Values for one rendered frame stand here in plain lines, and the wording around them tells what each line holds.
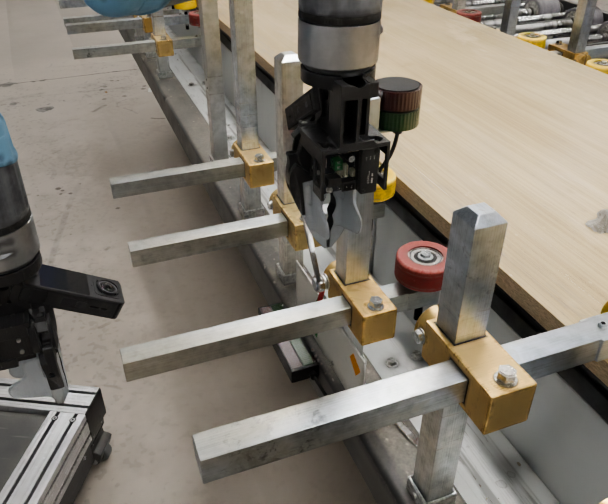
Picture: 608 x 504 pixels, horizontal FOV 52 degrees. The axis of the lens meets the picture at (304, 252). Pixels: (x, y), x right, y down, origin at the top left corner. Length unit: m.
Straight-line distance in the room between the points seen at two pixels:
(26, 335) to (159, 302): 1.60
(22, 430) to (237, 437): 1.17
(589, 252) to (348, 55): 0.52
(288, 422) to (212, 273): 1.87
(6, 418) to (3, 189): 1.14
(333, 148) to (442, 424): 0.32
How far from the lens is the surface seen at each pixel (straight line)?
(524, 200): 1.06
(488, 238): 0.58
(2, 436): 1.69
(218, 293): 2.31
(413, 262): 0.86
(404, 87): 0.77
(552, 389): 0.91
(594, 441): 0.89
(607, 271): 0.93
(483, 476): 0.99
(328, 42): 0.57
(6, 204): 0.64
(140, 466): 1.80
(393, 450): 0.89
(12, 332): 0.72
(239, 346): 0.81
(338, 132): 0.59
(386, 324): 0.84
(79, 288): 0.73
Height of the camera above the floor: 1.39
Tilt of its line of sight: 33 degrees down
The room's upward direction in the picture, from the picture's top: straight up
